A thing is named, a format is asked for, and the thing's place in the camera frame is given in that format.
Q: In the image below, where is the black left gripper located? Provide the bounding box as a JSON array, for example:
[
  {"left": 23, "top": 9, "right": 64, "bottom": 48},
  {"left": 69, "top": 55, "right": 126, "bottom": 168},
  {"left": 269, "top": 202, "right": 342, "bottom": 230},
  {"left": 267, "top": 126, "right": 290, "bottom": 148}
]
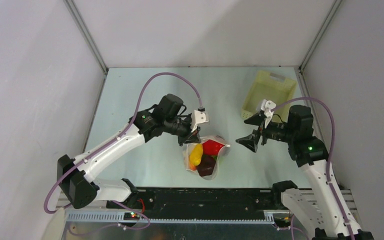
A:
[{"left": 163, "top": 113, "right": 201, "bottom": 146}]

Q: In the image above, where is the yellow toy banana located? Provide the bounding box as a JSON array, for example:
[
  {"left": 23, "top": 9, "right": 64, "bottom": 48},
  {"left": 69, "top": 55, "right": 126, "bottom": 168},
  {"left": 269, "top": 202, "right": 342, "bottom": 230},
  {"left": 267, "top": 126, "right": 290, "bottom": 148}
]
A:
[{"left": 188, "top": 144, "right": 204, "bottom": 167}]

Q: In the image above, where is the red toy pepper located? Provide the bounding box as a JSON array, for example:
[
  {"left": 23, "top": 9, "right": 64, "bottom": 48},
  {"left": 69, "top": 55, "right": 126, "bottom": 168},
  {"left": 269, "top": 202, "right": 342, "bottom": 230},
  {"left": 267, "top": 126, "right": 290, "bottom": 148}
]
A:
[{"left": 202, "top": 139, "right": 225, "bottom": 156}]

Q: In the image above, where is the clear zip top bag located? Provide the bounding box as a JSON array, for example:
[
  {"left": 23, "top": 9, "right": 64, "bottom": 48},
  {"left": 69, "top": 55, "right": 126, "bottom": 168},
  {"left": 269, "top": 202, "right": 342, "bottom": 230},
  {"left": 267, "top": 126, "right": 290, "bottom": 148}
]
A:
[{"left": 182, "top": 135, "right": 231, "bottom": 181}]

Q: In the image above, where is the dark purple toy fruit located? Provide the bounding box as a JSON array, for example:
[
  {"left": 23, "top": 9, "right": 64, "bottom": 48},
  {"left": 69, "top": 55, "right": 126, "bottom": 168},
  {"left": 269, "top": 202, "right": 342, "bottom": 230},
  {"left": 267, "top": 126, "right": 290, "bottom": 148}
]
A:
[{"left": 196, "top": 154, "right": 216, "bottom": 177}]

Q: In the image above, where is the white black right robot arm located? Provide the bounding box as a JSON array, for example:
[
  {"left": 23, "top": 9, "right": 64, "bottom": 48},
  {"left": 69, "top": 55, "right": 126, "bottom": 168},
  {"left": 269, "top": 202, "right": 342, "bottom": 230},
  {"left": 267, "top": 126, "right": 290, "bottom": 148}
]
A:
[{"left": 236, "top": 105, "right": 374, "bottom": 240}]

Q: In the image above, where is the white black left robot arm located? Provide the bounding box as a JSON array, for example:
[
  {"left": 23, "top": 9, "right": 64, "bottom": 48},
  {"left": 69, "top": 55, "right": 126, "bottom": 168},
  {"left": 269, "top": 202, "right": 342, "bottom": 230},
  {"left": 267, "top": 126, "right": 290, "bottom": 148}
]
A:
[{"left": 57, "top": 93, "right": 209, "bottom": 209}]

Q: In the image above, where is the cream perforated plastic basket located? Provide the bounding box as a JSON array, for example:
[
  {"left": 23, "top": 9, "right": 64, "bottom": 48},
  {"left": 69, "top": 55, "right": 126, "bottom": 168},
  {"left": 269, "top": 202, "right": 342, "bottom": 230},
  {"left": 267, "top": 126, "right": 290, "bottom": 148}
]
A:
[{"left": 240, "top": 70, "right": 298, "bottom": 120}]

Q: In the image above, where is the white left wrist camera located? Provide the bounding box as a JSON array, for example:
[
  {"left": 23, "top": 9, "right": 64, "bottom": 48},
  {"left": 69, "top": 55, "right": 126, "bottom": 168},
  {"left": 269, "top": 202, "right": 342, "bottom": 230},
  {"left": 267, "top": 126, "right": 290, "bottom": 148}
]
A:
[{"left": 191, "top": 109, "right": 210, "bottom": 132}]

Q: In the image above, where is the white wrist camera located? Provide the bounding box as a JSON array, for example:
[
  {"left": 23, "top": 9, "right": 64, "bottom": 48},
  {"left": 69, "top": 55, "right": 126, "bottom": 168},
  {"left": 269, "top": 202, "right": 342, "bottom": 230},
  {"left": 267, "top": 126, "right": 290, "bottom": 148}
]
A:
[
  {"left": 191, "top": 109, "right": 210, "bottom": 132},
  {"left": 256, "top": 99, "right": 277, "bottom": 129}
]

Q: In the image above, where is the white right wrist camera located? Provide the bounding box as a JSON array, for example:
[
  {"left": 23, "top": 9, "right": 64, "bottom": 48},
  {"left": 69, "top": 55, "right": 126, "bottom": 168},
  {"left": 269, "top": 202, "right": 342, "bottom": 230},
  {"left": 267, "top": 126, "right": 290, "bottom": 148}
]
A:
[{"left": 256, "top": 99, "right": 277, "bottom": 129}]

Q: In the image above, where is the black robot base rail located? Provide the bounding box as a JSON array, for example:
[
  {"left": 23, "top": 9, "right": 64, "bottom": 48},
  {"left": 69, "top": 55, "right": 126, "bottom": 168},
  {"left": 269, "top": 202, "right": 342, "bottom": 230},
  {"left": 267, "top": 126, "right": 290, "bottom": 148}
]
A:
[{"left": 122, "top": 187, "right": 287, "bottom": 221}]

